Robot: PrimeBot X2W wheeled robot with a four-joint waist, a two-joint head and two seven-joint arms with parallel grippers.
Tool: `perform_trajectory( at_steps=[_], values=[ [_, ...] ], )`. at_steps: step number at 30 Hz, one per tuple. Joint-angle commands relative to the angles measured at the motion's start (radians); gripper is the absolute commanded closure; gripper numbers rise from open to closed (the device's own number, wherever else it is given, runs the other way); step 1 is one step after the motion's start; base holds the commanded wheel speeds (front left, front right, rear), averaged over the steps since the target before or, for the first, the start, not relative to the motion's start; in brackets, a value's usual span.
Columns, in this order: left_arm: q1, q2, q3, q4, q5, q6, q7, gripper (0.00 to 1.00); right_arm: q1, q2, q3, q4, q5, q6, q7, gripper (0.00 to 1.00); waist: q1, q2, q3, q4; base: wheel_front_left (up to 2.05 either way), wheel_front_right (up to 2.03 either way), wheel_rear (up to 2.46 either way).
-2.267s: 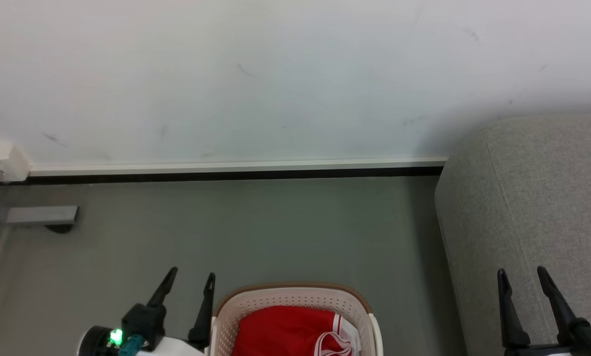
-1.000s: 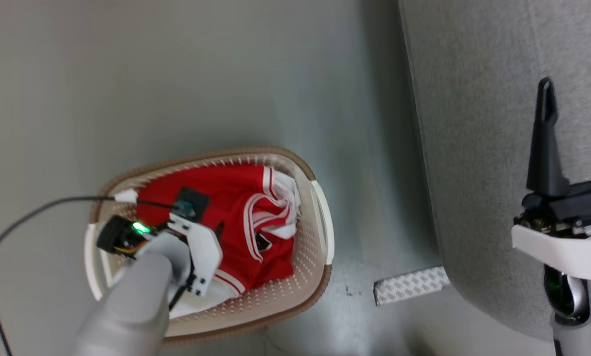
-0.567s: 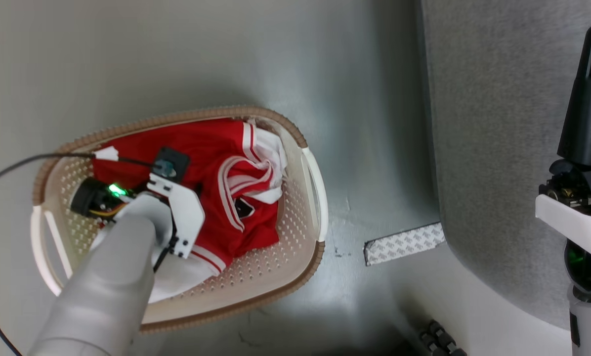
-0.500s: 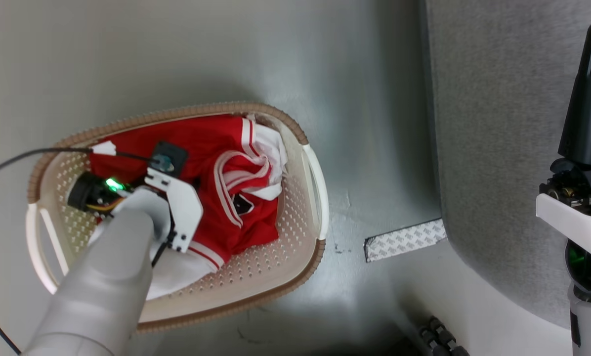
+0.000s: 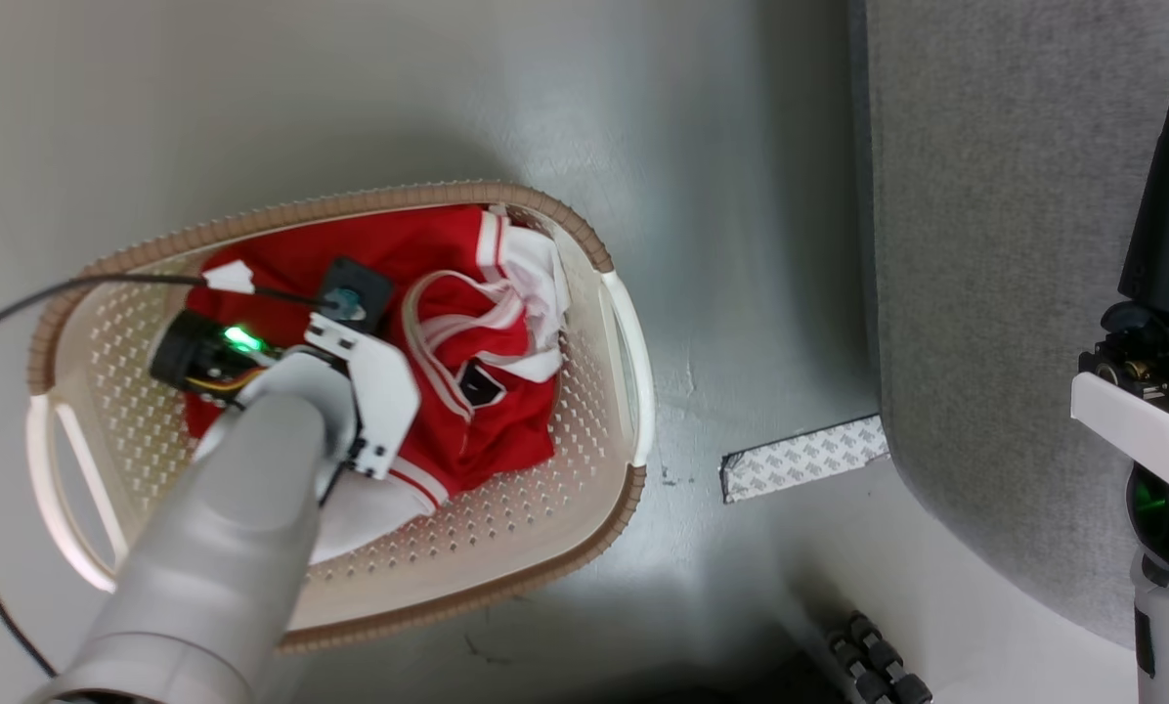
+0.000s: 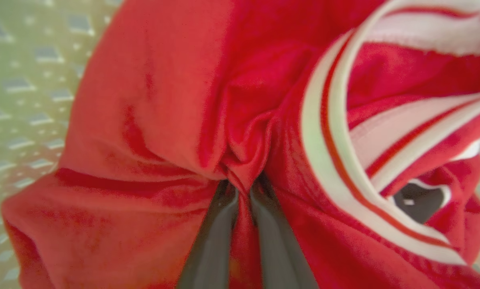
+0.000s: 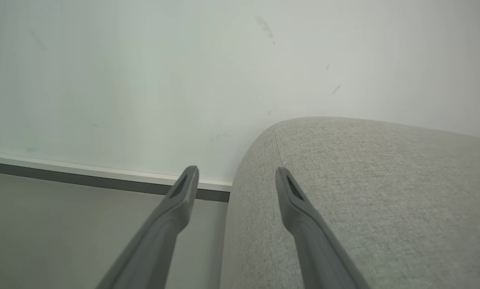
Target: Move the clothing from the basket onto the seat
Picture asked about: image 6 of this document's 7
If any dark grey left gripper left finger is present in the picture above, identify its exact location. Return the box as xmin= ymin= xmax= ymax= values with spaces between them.
xmin=177 ymin=180 xmax=240 ymax=289

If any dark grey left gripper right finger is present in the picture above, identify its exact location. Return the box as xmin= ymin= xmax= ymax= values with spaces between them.
xmin=249 ymin=176 xmax=319 ymax=289

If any red garment with white stripes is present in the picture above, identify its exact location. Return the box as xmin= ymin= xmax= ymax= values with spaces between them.
xmin=0 ymin=0 xmax=480 ymax=289

